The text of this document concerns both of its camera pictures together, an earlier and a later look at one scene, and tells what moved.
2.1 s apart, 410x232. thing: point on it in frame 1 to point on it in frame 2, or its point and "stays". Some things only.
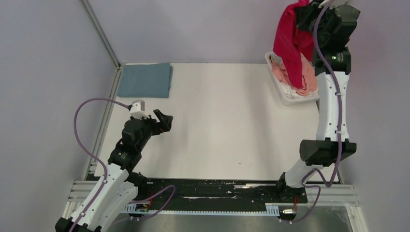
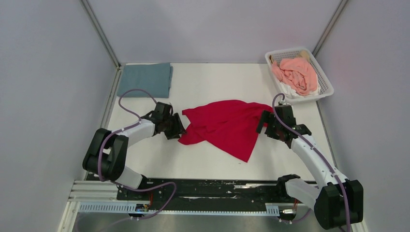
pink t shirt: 309,79 stays
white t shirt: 292,93 stays
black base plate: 166,195 stays
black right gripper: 303,14 to 265,117
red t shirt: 290,42 to 233,126
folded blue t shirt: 152,80 stays
